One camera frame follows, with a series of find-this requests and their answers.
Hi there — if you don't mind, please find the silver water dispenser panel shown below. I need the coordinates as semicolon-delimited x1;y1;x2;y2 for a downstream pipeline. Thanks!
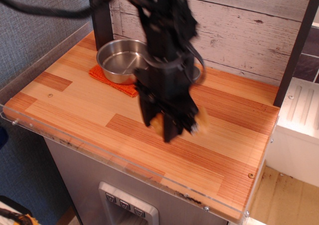
98;182;160;225

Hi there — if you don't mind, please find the orange knitted cloth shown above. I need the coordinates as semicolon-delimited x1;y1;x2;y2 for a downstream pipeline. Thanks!
89;65;139;97

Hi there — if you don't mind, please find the yellow object bottom left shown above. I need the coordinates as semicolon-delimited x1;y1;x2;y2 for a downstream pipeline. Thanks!
13;215;38;225

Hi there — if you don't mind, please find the dark right frame post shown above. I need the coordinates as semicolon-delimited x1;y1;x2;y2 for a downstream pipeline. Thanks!
273;0;319;107

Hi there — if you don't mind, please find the stainless steel pot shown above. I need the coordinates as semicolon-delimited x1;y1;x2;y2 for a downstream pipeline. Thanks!
96;38;148;85

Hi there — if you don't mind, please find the blue grey ice cream scoop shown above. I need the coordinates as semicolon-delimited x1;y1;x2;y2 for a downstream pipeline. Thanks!
192;66;201;83

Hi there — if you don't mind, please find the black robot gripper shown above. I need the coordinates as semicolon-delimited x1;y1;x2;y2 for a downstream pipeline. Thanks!
134;56;198;143

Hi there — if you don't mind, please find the clear acrylic edge guard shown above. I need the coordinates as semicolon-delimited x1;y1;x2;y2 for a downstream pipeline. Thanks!
3;101;279;224

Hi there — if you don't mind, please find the grey toy fridge cabinet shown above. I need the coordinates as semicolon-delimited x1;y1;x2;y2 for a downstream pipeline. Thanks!
45;139;227;225

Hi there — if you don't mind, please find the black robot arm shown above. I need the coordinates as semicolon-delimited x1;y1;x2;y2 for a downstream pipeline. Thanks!
101;0;199;142

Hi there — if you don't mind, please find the white toy sink unit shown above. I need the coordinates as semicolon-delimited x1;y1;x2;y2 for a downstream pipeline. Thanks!
266;78;319;186

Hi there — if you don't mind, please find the black braided cable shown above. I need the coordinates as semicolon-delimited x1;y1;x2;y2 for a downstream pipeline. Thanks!
0;0;93;20

